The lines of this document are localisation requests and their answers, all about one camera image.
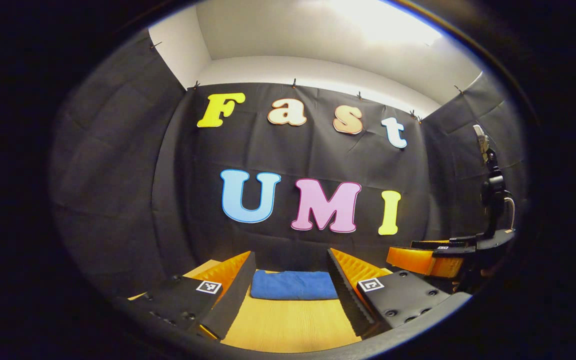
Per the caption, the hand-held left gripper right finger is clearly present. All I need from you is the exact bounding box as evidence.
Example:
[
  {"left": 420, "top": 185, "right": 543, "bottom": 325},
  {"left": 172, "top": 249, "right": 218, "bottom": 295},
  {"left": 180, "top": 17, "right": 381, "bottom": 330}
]
[{"left": 327, "top": 248, "right": 451, "bottom": 338}]

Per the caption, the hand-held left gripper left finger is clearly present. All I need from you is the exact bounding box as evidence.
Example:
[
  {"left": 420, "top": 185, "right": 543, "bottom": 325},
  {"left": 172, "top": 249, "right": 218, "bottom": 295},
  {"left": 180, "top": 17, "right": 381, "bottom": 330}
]
[{"left": 133, "top": 251, "right": 257, "bottom": 341}]

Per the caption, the blue shirt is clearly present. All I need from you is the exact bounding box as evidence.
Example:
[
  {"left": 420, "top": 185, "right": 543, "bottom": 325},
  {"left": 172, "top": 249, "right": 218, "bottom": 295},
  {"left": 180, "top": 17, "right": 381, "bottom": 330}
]
[{"left": 250, "top": 270, "right": 340, "bottom": 301}]

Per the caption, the row of small cloth clips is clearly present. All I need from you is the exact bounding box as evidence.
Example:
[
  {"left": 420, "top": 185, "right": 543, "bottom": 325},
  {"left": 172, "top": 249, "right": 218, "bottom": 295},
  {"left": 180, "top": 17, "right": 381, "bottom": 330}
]
[{"left": 150, "top": 41, "right": 465, "bottom": 123}]

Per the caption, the grey cable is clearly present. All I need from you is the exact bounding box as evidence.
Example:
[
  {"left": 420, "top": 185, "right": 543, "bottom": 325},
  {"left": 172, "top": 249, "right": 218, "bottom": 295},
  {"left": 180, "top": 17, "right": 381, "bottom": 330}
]
[{"left": 504, "top": 196, "right": 516, "bottom": 232}]

